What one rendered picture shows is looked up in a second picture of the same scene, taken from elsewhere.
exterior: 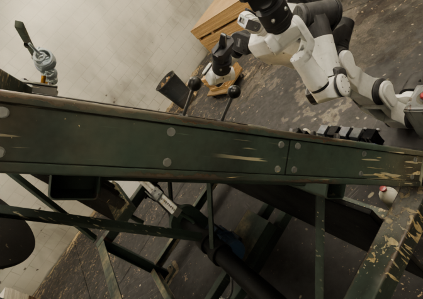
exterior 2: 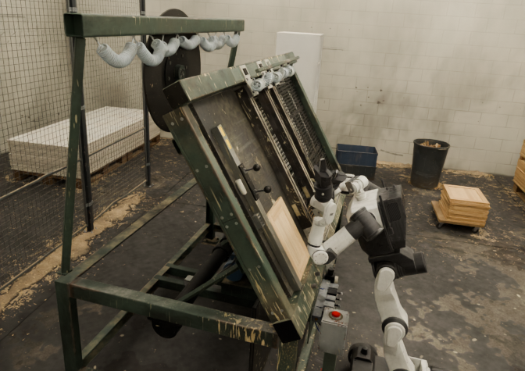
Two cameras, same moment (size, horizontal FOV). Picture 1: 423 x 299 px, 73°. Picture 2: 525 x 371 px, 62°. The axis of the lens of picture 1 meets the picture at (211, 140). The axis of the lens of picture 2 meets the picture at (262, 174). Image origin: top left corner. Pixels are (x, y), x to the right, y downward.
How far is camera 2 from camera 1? 1.56 m
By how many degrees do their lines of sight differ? 26
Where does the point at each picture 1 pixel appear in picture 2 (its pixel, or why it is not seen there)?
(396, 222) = (251, 322)
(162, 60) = (466, 125)
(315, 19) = (355, 222)
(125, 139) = (194, 153)
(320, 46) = (341, 233)
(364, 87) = (384, 308)
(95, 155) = (185, 147)
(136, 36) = (476, 80)
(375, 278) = (214, 316)
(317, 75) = (313, 236)
